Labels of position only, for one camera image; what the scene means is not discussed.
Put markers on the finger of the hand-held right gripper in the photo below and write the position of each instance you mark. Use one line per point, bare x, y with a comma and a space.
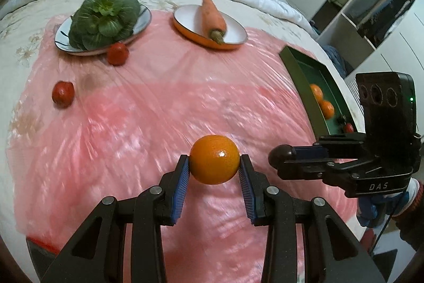
311, 152
298, 170

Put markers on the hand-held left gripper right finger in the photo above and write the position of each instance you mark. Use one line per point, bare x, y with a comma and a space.
246, 190

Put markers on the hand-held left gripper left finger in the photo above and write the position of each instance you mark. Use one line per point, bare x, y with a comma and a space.
180, 190

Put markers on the small red apple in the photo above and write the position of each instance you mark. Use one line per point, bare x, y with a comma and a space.
348, 127
118, 53
63, 94

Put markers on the orange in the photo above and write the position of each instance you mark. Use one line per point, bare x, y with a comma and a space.
316, 92
214, 159
328, 109

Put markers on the green tray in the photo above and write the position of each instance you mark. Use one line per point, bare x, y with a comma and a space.
298, 77

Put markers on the person's right forearm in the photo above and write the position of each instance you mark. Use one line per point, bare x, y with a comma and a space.
414, 200

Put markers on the person's right hand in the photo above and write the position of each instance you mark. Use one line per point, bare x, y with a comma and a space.
367, 210

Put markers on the pink plastic sheet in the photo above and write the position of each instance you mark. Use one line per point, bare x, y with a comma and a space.
132, 124

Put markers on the white drawer cabinet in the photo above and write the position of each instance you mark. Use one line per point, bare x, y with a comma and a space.
404, 51

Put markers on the blue knitted blanket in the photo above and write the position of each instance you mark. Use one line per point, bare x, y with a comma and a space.
334, 59

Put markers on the red cloth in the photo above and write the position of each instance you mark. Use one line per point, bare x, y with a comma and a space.
367, 240

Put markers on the dark folded clothes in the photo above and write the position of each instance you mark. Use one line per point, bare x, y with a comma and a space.
387, 7

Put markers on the carrot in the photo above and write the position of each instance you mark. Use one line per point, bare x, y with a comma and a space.
212, 16

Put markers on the orange rimmed plate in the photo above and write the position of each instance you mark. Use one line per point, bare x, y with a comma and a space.
188, 17

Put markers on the white oval plate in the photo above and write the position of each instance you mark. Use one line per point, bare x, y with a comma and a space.
144, 21

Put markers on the green leafy vegetable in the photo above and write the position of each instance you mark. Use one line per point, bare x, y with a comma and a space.
102, 19

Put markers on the floral bed sheet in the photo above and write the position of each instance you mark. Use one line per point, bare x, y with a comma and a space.
20, 31

